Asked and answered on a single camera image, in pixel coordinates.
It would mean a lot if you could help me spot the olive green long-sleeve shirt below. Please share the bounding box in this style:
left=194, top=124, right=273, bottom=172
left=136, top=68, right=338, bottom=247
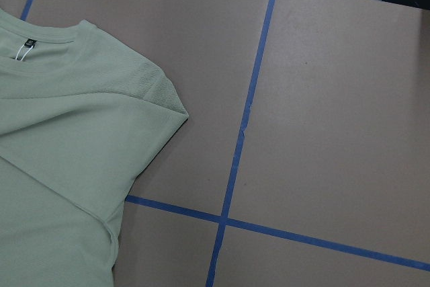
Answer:
left=1, top=12, right=188, bottom=286

